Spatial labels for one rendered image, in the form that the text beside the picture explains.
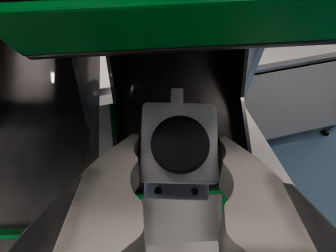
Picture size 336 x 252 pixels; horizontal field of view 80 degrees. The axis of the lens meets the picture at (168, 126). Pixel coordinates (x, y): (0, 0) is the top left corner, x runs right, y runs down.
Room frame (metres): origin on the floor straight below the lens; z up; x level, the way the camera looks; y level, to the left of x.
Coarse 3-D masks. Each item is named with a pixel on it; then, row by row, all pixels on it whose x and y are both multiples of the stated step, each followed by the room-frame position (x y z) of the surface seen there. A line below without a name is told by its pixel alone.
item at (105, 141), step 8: (112, 104) 0.18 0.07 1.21; (104, 112) 0.20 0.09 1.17; (112, 112) 0.17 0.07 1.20; (104, 120) 0.19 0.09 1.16; (112, 120) 0.16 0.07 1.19; (104, 128) 0.18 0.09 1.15; (112, 128) 0.16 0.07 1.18; (104, 136) 0.17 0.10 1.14; (112, 136) 0.15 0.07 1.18; (104, 144) 0.16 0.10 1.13; (112, 144) 0.16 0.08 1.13; (104, 152) 0.15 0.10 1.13
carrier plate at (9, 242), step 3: (0, 240) 0.07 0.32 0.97; (3, 240) 0.07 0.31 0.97; (6, 240) 0.06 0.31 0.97; (9, 240) 0.06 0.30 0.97; (12, 240) 0.06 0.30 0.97; (0, 243) 0.06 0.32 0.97; (3, 243) 0.06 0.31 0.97; (6, 243) 0.06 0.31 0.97; (9, 243) 0.06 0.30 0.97; (0, 246) 0.06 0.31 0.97; (3, 246) 0.06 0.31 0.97; (6, 246) 0.06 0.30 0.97; (9, 246) 0.05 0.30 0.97; (0, 249) 0.05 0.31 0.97; (3, 249) 0.05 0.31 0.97; (6, 249) 0.05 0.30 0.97
